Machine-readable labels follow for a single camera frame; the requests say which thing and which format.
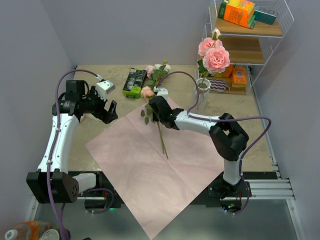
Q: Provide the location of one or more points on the white ribbed ceramic vase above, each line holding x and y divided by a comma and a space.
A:
201, 95

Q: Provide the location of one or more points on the orange green box top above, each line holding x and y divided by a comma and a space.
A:
239, 12

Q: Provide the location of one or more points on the aluminium rail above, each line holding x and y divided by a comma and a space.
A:
270, 190

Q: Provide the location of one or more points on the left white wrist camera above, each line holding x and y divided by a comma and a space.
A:
103, 88

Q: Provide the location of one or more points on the orange juice bottle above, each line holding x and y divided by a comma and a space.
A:
30, 230

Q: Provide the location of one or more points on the large pink rose stem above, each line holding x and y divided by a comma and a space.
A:
214, 57

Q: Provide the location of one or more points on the teal box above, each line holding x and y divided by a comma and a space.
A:
265, 15

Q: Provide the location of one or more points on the tin can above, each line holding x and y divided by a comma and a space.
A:
52, 234

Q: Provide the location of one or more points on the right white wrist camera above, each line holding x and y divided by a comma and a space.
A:
161, 91

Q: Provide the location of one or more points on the white wire wooden shelf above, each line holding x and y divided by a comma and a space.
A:
250, 49

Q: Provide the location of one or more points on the orange box bottom middle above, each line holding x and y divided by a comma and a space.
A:
226, 74

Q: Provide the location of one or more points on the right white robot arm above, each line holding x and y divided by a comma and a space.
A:
229, 138

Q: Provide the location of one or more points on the pink wrapping paper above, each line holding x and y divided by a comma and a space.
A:
156, 171

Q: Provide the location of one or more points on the pink rose bouquet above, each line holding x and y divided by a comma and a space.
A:
154, 74

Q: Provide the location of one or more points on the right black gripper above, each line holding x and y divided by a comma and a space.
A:
154, 118

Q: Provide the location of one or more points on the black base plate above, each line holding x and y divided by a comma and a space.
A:
215, 195

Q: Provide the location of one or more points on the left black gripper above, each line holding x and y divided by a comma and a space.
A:
107, 116

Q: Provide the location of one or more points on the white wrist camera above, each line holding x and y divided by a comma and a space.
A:
161, 91
103, 88

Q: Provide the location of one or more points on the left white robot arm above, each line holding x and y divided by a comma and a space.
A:
51, 176

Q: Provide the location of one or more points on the orange packet bottom right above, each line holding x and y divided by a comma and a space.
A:
238, 77

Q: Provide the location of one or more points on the purple wavy eye mask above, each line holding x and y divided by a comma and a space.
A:
218, 85

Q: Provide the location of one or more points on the black green product box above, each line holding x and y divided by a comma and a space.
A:
134, 83

